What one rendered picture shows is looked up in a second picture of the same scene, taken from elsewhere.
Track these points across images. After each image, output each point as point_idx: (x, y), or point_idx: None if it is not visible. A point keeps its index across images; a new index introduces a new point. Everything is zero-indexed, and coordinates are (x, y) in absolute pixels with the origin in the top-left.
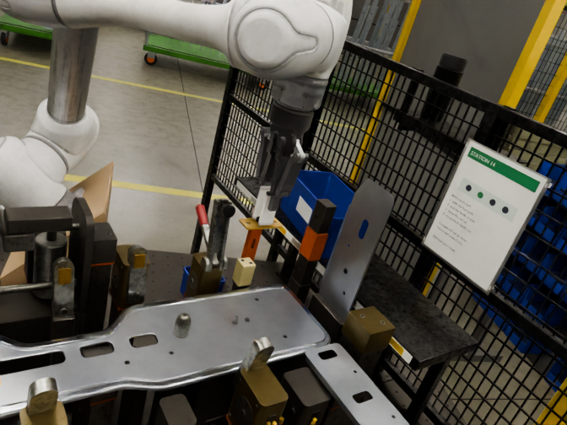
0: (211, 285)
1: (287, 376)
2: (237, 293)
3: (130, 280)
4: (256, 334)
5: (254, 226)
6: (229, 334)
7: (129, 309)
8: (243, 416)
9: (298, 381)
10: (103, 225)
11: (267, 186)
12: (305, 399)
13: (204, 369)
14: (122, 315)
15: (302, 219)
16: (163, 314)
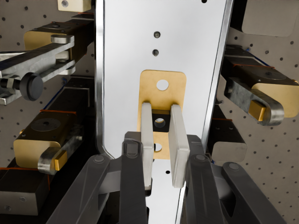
0: (78, 46)
1: (247, 30)
2: (103, 17)
3: (71, 154)
4: (184, 37)
5: None
6: (171, 70)
7: (103, 151)
8: None
9: (260, 22)
10: (2, 198)
11: (146, 168)
12: (283, 30)
13: (204, 118)
14: (110, 159)
15: None
16: (118, 123)
